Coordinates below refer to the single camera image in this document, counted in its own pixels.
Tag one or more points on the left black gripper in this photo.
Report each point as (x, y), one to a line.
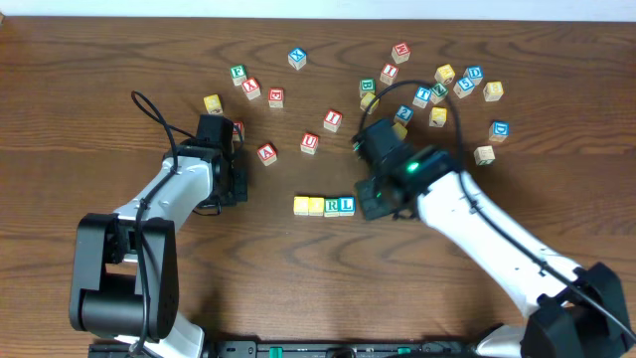
(238, 180)

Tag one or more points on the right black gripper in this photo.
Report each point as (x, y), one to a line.
(371, 197)

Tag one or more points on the blue L block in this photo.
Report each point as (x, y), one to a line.
(346, 206)

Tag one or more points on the green R block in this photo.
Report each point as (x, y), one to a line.
(331, 207)

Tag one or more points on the yellow O block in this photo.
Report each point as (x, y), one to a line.
(316, 206)

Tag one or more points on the yellow C block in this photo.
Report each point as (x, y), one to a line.
(301, 206)

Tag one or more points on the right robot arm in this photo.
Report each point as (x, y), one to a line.
(569, 311)

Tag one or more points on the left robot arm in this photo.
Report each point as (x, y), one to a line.
(125, 286)

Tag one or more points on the red U block left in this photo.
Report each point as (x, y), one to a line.
(239, 130)

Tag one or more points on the red u block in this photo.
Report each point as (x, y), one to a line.
(309, 143)
(239, 130)

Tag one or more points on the yellow block far left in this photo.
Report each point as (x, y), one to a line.
(213, 104)

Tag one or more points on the red A block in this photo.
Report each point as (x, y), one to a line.
(267, 154)

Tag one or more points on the red X block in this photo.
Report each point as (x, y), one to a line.
(251, 88)

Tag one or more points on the yellow S block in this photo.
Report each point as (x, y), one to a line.
(400, 131)

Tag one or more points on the green F block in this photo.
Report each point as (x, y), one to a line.
(238, 74)

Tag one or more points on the red E block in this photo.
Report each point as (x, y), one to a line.
(276, 97)

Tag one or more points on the blue 2 block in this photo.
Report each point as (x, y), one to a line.
(403, 115)

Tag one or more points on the red U block centre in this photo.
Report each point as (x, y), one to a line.
(309, 143)

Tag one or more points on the red I block centre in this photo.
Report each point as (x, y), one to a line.
(332, 120)

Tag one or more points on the red i block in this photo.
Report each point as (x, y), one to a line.
(388, 74)
(332, 120)

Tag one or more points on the yellow block centre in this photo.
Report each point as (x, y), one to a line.
(369, 103)

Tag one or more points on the yellow block hammer side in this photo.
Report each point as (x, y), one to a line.
(437, 117)

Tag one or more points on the blue T block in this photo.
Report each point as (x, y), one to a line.
(422, 97)

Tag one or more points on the green B block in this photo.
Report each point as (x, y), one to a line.
(367, 85)

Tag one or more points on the plain wood L block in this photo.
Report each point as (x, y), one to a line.
(484, 155)

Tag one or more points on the blue X block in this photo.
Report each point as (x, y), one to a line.
(297, 58)

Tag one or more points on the green Z block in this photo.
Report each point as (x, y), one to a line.
(438, 93)

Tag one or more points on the red I block upper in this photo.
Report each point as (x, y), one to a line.
(388, 74)

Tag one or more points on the blue D block right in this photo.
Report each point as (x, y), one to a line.
(499, 131)

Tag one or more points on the blue d block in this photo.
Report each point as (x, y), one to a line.
(474, 74)
(499, 131)

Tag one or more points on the yellow block upper right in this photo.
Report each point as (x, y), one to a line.
(444, 74)

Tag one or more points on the blue 5 block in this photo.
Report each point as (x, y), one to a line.
(463, 87)

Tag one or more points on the red block top right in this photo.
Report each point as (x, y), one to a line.
(401, 52)

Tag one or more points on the yellow 8 block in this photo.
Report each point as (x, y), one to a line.
(493, 91)

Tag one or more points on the blue D block upper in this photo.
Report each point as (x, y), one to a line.
(474, 74)

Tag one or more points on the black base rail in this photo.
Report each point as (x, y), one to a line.
(251, 349)

